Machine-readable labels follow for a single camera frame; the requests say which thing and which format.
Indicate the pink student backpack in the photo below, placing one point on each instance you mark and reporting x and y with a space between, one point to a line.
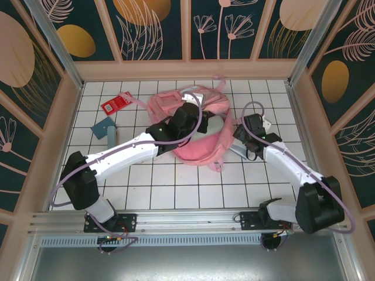
199 152

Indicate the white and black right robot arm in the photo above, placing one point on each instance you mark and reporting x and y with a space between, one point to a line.
287 164

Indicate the aluminium frame post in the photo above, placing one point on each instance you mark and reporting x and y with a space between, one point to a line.
58 47
310 44

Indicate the aluminium side rail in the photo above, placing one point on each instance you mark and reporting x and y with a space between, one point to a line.
299 117

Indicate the aluminium mounting rail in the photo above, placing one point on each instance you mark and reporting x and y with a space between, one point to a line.
187 218

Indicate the pale blue long pencil case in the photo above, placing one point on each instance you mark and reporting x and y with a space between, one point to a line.
112 139

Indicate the teal snap wallet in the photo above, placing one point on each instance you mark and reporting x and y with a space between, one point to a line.
101 128

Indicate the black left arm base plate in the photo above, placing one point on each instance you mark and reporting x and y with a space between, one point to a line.
129 221

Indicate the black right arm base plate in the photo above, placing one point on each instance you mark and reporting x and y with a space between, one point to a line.
249 221

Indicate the grey metal sheet panel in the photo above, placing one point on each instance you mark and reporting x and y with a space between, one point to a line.
187 263

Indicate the red card pack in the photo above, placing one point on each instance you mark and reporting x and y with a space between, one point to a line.
112 104

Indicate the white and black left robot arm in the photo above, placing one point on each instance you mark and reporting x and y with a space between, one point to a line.
123 155

